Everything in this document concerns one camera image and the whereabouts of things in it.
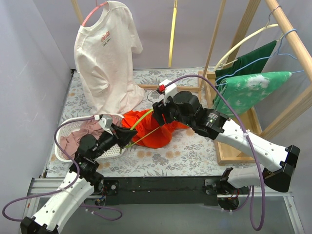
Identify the pink hanger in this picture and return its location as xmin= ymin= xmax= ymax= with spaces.
xmin=81 ymin=1 xmax=108 ymax=26

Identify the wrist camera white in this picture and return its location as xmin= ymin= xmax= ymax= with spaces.
xmin=94 ymin=114 xmax=113 ymax=134
xmin=157 ymin=79 xmax=177 ymax=105

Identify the white laundry basket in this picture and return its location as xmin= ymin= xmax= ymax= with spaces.
xmin=55 ymin=114 xmax=123 ymax=162

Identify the green hanger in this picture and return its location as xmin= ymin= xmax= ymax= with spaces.
xmin=124 ymin=90 xmax=160 ymax=149

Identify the pink garment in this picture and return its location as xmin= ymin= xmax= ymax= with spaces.
xmin=59 ymin=119 xmax=104 ymax=158

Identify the cream hanger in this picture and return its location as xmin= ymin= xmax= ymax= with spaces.
xmin=214 ymin=20 xmax=279 ymax=71

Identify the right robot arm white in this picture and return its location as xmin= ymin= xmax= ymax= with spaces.
xmin=153 ymin=91 xmax=300 ymax=194

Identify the blue wire hanger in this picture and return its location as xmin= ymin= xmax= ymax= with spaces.
xmin=215 ymin=29 xmax=305 ymax=86

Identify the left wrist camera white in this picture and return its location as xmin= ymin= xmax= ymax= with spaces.
xmin=94 ymin=114 xmax=113 ymax=134

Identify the dark green garment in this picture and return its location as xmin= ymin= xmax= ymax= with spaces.
xmin=214 ymin=40 xmax=277 ymax=81

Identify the orange t shirt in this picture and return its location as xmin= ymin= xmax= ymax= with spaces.
xmin=121 ymin=110 xmax=189 ymax=149

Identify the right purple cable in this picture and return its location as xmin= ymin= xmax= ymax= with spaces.
xmin=170 ymin=74 xmax=266 ymax=231

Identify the light green tie-dye garment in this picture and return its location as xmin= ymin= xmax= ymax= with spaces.
xmin=216 ymin=71 xmax=292 ymax=115

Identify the wooden clothes rack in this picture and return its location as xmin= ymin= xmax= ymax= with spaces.
xmin=70 ymin=0 xmax=312 ymax=166

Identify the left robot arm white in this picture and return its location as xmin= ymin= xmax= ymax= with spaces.
xmin=20 ymin=125 xmax=137 ymax=234

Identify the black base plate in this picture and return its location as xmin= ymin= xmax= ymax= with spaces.
xmin=75 ymin=175 xmax=244 ymax=208

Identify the white Coca-Cola t shirt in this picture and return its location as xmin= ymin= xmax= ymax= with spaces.
xmin=74 ymin=1 xmax=144 ymax=114

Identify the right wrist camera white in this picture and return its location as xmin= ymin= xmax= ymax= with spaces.
xmin=157 ymin=79 xmax=177 ymax=105

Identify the yellow hanger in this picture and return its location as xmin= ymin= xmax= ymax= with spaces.
xmin=168 ymin=0 xmax=178 ymax=68

